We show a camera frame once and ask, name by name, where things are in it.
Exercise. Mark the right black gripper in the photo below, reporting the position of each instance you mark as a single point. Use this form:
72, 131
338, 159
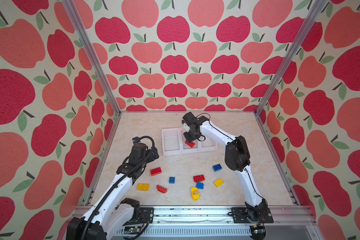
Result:
187, 138

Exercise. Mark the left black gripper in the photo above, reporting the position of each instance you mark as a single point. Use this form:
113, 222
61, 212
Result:
151, 157

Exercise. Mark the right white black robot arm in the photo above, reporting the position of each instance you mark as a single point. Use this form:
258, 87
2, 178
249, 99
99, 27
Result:
237, 159

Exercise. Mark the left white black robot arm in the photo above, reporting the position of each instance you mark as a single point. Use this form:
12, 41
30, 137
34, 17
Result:
108, 215

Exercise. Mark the yellow flat lego brick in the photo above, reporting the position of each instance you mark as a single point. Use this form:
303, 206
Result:
143, 187

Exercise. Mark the red curved lego brick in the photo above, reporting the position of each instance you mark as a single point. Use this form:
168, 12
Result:
162, 189

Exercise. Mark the small blue lego brick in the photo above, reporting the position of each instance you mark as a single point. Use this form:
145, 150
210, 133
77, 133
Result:
171, 180

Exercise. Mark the blue lego brick under red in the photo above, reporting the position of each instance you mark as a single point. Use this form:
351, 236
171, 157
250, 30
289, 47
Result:
200, 185

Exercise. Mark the yellow square lego brick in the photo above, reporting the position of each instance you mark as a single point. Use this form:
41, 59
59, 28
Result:
218, 182

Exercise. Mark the yellow oval lego piece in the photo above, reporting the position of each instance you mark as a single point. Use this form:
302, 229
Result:
195, 193

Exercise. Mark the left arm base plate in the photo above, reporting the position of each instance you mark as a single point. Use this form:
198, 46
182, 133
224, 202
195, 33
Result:
144, 216

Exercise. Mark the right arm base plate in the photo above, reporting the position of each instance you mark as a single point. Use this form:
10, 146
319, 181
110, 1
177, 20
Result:
245, 216

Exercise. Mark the aluminium front rail frame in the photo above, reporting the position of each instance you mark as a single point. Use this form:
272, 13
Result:
213, 222

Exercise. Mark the left aluminium corner post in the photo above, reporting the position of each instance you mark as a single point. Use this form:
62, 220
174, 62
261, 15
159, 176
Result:
91, 53

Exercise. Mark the aluminium corner post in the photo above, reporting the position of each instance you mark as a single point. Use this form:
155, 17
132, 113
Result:
91, 53
307, 24

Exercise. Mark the right aluminium corner post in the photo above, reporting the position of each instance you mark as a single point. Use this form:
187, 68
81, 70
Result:
307, 24

